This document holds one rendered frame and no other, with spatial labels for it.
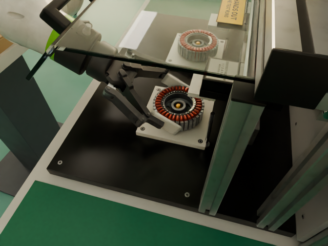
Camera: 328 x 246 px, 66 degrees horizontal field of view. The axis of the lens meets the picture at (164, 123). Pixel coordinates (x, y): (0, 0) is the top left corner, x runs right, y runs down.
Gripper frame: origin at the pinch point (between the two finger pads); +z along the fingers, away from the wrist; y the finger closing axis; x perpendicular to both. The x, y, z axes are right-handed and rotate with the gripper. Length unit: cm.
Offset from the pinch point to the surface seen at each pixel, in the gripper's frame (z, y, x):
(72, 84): -41, 75, 114
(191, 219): 9.6, -21.4, 1.2
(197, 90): -0.1, -2.0, -8.7
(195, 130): 5.5, -3.8, -0.5
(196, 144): 6.2, -7.4, -0.9
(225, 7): -6.8, -6.7, -26.0
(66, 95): -39, 63, 113
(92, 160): -10.5, -15.9, 9.6
